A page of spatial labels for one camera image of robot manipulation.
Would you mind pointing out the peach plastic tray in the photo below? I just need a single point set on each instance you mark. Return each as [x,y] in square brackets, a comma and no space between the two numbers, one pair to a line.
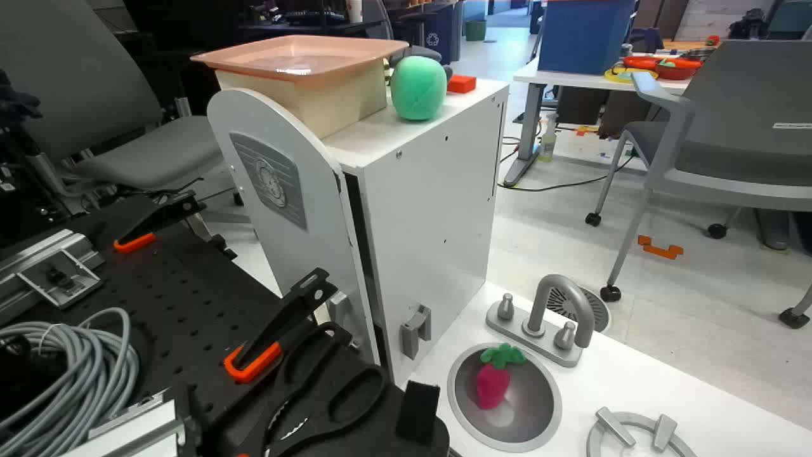
[296,54]

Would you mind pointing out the white toy kitchen unit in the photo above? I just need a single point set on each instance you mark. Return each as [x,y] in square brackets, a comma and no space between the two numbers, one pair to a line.
[433,211]

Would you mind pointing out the green ball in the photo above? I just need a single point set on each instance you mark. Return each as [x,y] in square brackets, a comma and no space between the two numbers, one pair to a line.
[419,91]

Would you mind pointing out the red toy block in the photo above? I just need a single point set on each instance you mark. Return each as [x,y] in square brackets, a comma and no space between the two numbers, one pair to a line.
[463,85]

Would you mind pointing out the clear spray bottle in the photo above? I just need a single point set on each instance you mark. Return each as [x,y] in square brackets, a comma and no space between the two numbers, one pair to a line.
[548,140]

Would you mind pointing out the pink toy strawberry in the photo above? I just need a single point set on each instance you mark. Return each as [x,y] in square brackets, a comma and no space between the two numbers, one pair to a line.
[491,384]

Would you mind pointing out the black rectangular block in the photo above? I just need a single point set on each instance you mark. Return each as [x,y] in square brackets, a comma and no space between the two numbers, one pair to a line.
[417,412]

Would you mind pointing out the grey toy faucet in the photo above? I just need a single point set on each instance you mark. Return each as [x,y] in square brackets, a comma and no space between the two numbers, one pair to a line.
[548,350]

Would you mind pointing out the blue recycling bin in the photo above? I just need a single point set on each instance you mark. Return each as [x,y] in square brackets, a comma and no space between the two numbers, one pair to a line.
[436,29]

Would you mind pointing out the silver toy sink basin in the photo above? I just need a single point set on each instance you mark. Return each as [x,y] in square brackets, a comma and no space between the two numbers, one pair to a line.
[529,415]

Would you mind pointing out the white desk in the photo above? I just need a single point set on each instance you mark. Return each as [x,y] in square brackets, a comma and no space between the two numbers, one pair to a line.
[575,79]

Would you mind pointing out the black plastic spring clamp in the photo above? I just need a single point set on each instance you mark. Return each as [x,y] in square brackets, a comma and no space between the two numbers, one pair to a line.
[238,423]

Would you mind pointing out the grey toy stove burner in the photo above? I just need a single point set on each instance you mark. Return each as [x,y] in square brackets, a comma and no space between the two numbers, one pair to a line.
[613,423]

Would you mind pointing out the red orange toys pile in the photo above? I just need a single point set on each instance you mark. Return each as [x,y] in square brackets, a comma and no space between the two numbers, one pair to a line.
[664,64]

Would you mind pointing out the grey wheeled office chair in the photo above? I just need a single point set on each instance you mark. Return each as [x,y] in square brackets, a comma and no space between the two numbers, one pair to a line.
[744,102]

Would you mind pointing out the grey padded office chair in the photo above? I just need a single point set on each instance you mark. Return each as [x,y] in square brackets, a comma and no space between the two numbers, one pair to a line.
[76,77]

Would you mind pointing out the metal bracket plate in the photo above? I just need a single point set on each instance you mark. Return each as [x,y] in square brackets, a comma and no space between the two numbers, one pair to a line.
[79,284]

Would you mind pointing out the aluminium extrusion rail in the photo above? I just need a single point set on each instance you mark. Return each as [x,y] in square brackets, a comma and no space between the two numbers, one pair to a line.
[127,434]
[35,256]

